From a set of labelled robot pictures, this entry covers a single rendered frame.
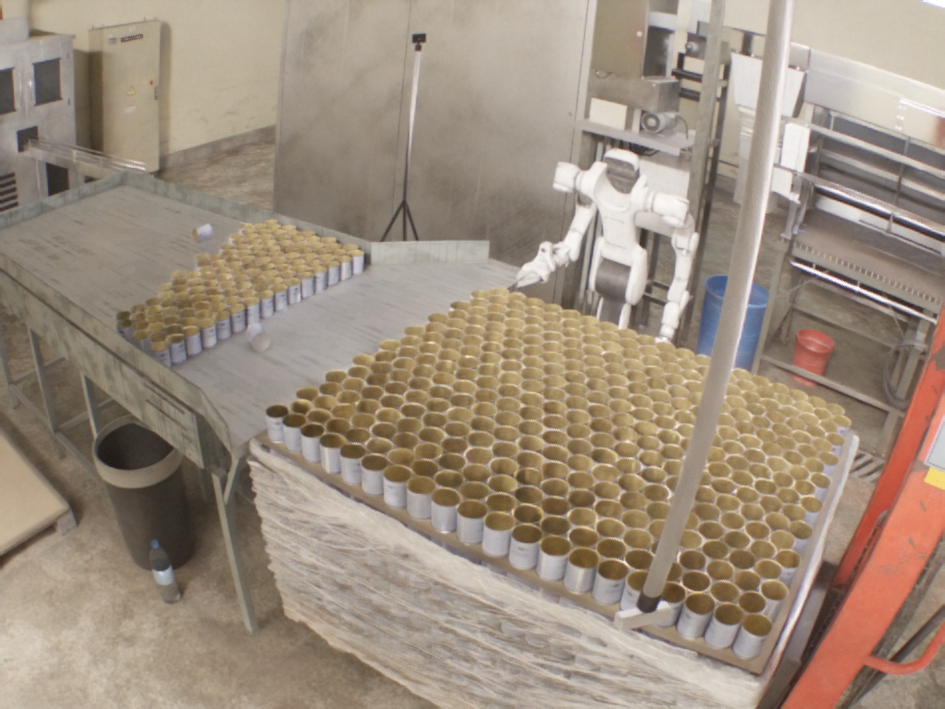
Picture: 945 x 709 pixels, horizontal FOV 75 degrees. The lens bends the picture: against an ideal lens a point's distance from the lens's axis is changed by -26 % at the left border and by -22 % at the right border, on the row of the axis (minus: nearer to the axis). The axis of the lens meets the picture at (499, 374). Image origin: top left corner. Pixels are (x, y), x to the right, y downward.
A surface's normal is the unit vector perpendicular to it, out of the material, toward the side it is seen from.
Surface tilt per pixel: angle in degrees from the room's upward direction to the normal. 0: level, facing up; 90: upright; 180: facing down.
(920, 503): 90
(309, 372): 0
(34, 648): 0
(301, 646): 0
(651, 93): 90
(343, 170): 90
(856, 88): 90
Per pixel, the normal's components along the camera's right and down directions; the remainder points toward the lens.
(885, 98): -0.54, 0.38
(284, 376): 0.09, -0.86
